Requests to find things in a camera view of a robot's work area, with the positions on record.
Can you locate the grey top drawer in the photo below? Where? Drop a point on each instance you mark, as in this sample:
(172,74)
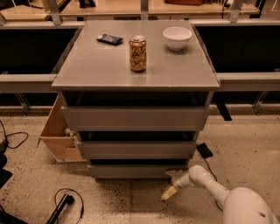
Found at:
(135,119)

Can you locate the white ceramic bowl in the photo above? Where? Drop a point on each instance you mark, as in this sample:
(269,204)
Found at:
(176,38)

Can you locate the grey bottom drawer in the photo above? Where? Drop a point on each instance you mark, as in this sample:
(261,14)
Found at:
(134,168)

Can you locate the grey drawer cabinet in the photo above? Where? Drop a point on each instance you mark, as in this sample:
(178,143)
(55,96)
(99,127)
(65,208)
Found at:
(136,106)

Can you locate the black power adapter with cable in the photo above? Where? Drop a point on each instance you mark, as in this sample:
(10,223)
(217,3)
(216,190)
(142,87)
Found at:
(205,152)

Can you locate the dark blue snack packet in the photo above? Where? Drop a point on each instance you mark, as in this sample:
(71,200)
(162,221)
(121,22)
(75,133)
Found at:
(109,39)

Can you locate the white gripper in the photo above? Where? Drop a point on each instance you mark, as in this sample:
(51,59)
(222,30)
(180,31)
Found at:
(177,181)

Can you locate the open cardboard box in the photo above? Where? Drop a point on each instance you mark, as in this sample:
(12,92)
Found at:
(56,136)

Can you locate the grey middle drawer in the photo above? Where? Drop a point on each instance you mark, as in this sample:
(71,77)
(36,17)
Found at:
(137,150)

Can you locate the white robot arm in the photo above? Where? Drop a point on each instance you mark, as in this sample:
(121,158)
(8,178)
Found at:
(240,205)

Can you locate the grey drawer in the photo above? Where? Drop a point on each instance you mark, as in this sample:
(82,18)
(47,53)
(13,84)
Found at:
(134,168)
(137,150)
(135,119)

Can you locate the black stand with cable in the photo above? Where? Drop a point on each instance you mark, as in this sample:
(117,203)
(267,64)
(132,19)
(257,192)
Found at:
(66,200)

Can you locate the patterned drink can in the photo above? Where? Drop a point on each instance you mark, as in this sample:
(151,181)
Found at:
(137,53)

